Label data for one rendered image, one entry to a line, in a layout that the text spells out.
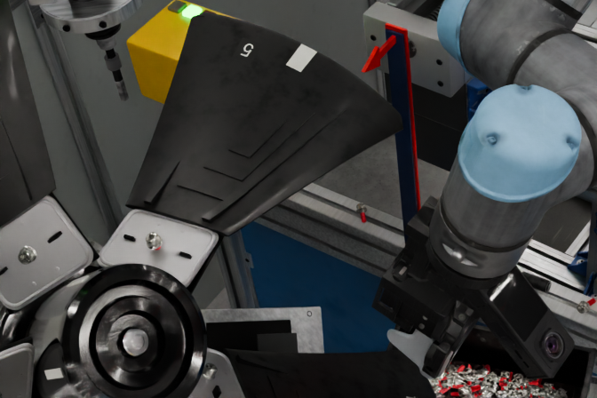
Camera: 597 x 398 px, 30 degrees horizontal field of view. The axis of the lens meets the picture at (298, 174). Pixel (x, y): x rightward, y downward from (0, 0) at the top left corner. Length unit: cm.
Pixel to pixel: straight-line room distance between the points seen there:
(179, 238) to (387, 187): 172
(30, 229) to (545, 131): 39
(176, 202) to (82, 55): 91
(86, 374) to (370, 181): 187
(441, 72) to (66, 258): 71
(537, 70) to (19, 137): 39
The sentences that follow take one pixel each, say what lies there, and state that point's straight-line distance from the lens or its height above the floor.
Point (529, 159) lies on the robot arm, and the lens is 75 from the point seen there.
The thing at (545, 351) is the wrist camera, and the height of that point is 112.
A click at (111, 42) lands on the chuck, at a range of 78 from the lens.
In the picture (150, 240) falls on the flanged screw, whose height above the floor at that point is 121.
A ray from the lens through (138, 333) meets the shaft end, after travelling 85.
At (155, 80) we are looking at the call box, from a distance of 139.
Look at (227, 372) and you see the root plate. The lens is 97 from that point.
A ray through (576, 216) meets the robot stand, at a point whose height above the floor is 21.
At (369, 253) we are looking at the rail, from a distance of 140.
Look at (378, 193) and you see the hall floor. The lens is 262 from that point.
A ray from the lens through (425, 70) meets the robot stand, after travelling 147.
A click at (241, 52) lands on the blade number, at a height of 123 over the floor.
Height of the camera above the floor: 187
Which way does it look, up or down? 44 degrees down
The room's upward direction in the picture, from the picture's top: 10 degrees counter-clockwise
